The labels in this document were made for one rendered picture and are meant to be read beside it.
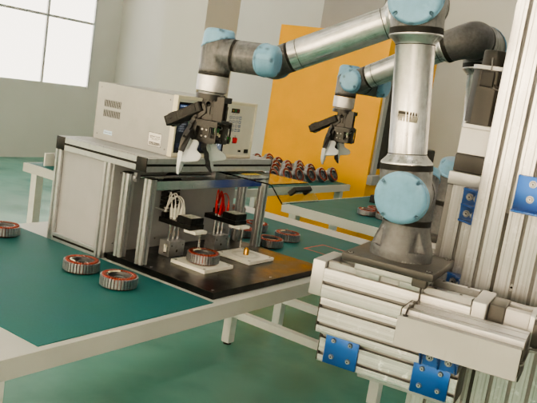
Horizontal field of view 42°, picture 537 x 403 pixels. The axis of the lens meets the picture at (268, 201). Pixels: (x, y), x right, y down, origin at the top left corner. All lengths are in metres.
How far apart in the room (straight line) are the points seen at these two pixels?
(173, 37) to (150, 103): 4.20
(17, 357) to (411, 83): 1.02
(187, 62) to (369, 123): 1.73
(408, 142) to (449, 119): 6.10
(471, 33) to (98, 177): 1.26
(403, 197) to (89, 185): 1.25
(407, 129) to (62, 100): 8.71
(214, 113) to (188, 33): 4.80
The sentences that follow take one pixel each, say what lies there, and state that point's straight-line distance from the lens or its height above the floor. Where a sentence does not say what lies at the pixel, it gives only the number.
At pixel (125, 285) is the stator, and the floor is 0.77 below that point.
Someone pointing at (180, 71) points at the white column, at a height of 1.40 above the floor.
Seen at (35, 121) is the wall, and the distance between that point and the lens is 9.84.
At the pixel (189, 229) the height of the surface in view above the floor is 0.89.
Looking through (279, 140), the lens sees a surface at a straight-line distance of 6.39.
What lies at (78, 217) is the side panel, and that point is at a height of 0.86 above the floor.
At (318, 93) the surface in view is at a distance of 6.20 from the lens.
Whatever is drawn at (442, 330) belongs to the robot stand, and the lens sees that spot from 1.58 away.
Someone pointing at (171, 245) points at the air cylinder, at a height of 0.81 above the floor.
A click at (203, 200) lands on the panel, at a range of 2.72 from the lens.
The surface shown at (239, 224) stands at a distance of 2.58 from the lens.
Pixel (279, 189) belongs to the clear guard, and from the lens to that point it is 2.45.
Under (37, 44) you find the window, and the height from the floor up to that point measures 1.46.
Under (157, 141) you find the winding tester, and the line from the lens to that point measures 2.40.
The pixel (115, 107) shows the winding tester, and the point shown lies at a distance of 2.55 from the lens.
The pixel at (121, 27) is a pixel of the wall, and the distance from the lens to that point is 10.61.
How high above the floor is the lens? 1.39
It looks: 9 degrees down
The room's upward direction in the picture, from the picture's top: 9 degrees clockwise
